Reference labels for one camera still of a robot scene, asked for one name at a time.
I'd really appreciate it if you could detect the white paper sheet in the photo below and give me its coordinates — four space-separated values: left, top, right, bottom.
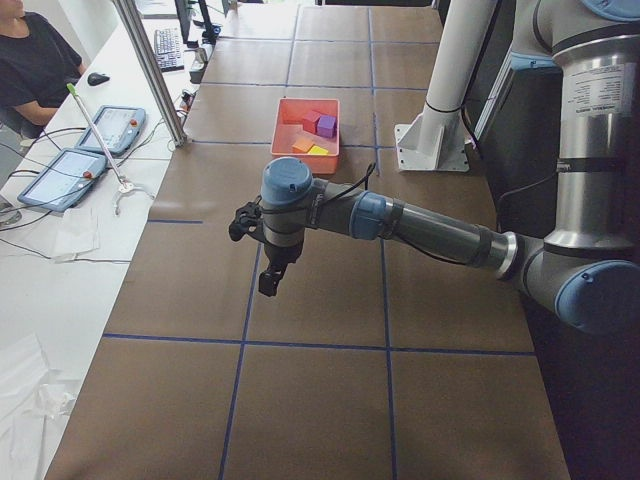
52 207 100 262

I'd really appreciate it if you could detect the far teach pendant tablet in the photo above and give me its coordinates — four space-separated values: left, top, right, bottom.
93 105 146 157

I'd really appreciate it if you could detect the black monitor stand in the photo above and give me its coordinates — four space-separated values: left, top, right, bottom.
174 0 221 47

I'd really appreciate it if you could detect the pink plastic bin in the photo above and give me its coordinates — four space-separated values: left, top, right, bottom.
271 98 340 175

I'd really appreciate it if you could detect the orange foam block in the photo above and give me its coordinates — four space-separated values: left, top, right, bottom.
292 137 314 154

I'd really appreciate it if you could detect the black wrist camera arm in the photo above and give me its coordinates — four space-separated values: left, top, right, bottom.
228 202 265 243

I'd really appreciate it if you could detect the crumpled white plastic sheet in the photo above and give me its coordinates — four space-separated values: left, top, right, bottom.
1 334 81 479

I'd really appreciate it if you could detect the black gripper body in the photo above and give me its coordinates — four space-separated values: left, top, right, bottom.
264 243 301 270

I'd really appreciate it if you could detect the red foam block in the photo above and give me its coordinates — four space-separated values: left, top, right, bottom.
301 110 322 135

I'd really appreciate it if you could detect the yellow foam block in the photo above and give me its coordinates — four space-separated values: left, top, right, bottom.
308 145 329 155

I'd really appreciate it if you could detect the aluminium frame post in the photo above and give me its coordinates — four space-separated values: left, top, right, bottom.
112 0 187 147

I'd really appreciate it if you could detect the black computer mouse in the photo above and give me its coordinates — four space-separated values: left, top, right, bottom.
87 72 110 86

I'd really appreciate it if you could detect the grabber stick with green handle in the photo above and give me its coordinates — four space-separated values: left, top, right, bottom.
66 83 155 216

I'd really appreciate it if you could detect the black keyboard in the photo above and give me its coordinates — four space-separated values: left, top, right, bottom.
153 28 184 72

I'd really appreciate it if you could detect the purple foam block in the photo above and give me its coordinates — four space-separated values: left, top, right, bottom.
316 115 337 138

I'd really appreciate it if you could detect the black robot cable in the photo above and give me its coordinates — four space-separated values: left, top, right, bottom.
309 161 501 266

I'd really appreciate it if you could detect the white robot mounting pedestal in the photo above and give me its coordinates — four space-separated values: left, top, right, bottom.
395 0 498 172

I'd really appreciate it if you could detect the near teach pendant tablet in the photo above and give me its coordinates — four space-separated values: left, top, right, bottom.
17 148 107 213

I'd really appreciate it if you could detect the teach pendant tablet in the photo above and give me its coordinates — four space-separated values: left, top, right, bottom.
17 148 107 213
93 105 146 157

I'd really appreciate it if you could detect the person in black shirt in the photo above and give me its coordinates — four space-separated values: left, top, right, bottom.
1 1 86 127

